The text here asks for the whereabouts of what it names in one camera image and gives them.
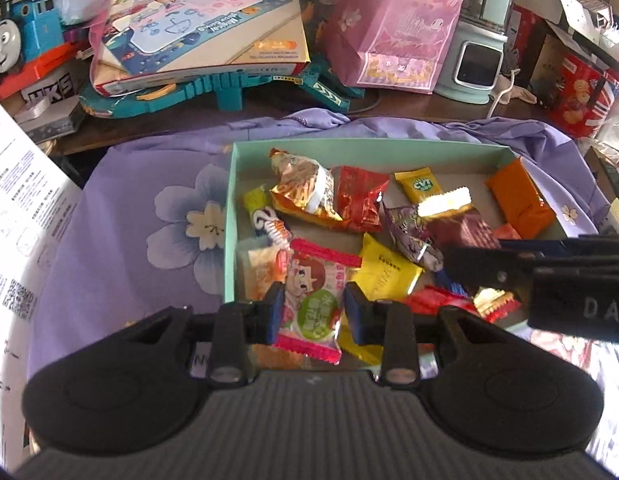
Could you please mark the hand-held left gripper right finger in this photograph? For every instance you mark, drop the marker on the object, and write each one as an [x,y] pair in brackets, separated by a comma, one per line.
[353,315]

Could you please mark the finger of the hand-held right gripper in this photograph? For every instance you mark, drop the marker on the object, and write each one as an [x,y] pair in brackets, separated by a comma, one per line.
[489,272]
[549,246]

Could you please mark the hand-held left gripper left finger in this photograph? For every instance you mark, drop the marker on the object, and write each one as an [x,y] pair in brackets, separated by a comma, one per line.
[276,312]

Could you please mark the blue snack packet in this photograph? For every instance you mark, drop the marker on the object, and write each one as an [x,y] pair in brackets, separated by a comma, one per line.
[452,282]

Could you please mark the pink and green candy packet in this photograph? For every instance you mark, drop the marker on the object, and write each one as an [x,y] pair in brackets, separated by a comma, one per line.
[314,295]

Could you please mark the teal cardboard box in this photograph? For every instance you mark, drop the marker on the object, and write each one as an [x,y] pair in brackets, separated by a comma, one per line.
[369,152]

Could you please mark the plain yellow snack packet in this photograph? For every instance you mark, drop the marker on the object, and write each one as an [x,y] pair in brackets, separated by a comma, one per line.
[359,352]

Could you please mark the flat red-orange snack packet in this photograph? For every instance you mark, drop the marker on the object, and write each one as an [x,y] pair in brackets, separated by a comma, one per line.
[507,232]

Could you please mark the clear orange snack packet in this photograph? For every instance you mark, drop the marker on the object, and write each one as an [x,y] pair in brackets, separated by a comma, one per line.
[257,272]

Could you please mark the maroon snack packet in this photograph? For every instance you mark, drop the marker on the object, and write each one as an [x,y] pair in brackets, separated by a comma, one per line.
[464,232]

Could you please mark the yellow square snack packet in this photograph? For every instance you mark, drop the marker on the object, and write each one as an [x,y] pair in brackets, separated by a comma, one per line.
[387,270]

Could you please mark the long red snack packet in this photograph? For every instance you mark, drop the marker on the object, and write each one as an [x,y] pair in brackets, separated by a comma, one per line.
[439,301]

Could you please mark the shiny gold snack packet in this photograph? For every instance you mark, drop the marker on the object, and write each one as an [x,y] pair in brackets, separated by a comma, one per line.
[447,202]

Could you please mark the red and white striped candy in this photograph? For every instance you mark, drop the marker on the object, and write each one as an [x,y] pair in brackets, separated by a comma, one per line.
[274,230]

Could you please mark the purple snack packet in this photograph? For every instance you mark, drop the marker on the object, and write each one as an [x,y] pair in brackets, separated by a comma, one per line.
[412,235]

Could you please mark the yellow-green small candy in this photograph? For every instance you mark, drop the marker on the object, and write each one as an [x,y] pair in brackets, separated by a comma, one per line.
[254,205]

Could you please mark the yellow mango snack packet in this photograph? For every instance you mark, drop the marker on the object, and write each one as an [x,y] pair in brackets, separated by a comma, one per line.
[418,186]

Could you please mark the shiny red snack packet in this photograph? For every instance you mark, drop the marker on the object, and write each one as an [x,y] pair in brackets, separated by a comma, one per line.
[362,200]

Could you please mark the beige cloth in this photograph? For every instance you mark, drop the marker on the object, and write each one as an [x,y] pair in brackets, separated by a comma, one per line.
[519,94]

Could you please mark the red cookie tin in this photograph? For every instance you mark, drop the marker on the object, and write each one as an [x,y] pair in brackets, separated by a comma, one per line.
[584,95]

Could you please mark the purple floral cloth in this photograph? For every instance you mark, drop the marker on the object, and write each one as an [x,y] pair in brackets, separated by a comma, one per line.
[139,210]

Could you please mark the mint green kitchen appliance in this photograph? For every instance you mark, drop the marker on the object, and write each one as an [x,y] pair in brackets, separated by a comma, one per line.
[482,50]

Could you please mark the teal toy track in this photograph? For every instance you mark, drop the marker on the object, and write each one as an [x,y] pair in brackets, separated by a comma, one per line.
[229,90]

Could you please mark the brown cardboard box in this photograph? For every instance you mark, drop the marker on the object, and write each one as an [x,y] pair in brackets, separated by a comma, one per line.
[554,15]

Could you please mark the pink paper gift bag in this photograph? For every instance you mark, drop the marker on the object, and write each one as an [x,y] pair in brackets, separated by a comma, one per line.
[394,25]

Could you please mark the white instruction sheet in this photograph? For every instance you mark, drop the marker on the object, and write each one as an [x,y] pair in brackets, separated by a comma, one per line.
[19,240]

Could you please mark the drawing mat toy box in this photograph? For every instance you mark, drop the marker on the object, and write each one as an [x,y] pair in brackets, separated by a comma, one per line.
[204,20]

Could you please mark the grey and black box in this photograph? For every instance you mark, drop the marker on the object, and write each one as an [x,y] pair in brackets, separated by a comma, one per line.
[49,110]

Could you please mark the blue toy train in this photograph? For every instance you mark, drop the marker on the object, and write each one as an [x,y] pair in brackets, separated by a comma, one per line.
[24,35]

